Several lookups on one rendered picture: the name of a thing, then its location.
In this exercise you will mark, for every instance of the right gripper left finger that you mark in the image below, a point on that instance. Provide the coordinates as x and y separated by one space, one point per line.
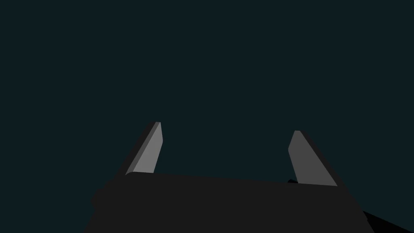
148 152

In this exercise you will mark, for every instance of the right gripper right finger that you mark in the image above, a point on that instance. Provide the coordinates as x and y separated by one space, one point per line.
311 163

